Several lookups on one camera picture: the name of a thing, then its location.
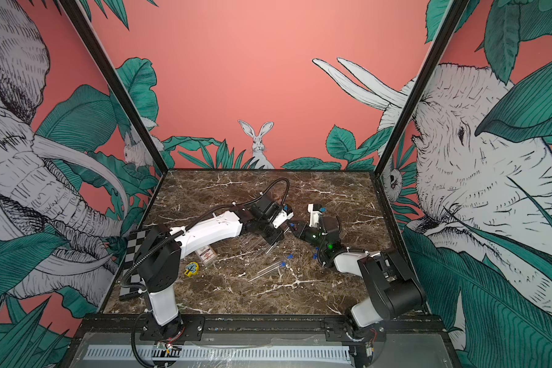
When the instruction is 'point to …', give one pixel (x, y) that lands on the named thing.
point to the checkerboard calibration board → (135, 240)
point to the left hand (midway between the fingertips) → (284, 233)
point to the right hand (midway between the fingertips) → (285, 221)
